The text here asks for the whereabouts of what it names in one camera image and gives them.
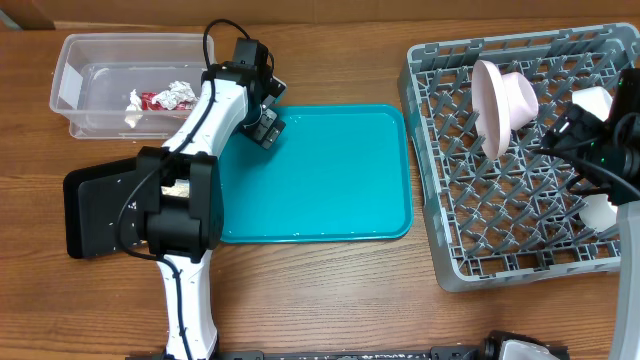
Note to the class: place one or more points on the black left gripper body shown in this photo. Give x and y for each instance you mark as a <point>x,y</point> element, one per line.
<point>259,126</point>

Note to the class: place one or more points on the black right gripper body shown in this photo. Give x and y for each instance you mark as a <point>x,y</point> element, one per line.
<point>580,136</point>

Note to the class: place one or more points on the white round bowl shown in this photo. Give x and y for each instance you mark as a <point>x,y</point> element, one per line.
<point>595,100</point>

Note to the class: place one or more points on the pink bowl with food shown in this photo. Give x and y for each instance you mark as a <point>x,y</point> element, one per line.
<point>522,100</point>

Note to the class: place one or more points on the white cup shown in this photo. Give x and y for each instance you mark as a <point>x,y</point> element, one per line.
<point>598,213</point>

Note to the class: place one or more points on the white round plate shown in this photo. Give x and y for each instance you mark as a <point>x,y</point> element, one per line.
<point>489,100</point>

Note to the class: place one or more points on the white tissue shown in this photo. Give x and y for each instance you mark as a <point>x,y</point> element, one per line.
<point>179,96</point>

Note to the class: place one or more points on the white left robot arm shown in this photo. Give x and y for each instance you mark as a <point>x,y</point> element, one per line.
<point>179,202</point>

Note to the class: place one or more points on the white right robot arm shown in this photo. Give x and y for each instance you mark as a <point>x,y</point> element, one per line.
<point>620,182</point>

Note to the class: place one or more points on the grey dishwasher rack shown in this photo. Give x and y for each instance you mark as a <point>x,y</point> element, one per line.
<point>511,220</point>

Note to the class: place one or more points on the clear plastic waste bin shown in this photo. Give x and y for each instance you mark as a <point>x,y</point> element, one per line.
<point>96,72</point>

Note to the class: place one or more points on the teal serving tray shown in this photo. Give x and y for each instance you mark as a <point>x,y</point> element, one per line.
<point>336,173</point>

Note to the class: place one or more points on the black plastic tray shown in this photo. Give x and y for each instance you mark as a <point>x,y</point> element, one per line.
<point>93,199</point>

